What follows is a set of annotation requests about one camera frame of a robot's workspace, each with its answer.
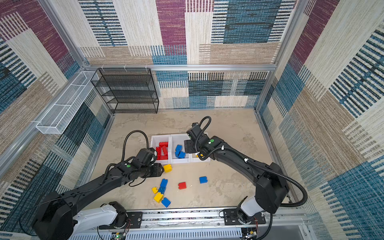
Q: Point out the blue brick bottom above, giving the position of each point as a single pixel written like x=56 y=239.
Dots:
x=166 y=202

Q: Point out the small red brick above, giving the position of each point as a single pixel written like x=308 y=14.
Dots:
x=182 y=186

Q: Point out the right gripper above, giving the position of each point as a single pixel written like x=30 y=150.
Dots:
x=188 y=145

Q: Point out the red long diagonal brick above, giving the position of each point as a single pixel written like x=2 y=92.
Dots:
x=164 y=157

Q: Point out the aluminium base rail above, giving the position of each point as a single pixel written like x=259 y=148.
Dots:
x=215 y=223

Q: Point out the black wire shelf rack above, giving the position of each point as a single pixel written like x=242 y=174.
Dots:
x=127 y=90

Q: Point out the yellow brick top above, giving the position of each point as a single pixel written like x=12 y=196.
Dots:
x=167 y=168

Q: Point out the white wire mesh basket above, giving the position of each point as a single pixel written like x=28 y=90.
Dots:
x=62 y=112

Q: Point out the blue long brick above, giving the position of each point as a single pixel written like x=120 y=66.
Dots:
x=163 y=186

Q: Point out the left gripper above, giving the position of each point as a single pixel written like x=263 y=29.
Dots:
x=158 y=171

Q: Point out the red wide brick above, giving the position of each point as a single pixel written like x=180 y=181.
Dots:
x=164 y=147

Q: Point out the red long brick tall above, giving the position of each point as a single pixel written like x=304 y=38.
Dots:
x=159 y=151

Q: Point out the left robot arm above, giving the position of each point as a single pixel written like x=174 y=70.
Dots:
x=54 y=216

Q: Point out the yellow brick bottom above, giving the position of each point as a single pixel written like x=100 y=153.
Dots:
x=158 y=197

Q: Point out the left white bin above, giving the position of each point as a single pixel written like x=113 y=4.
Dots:
x=155 y=140

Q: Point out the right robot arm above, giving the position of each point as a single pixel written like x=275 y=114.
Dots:
x=270 y=189

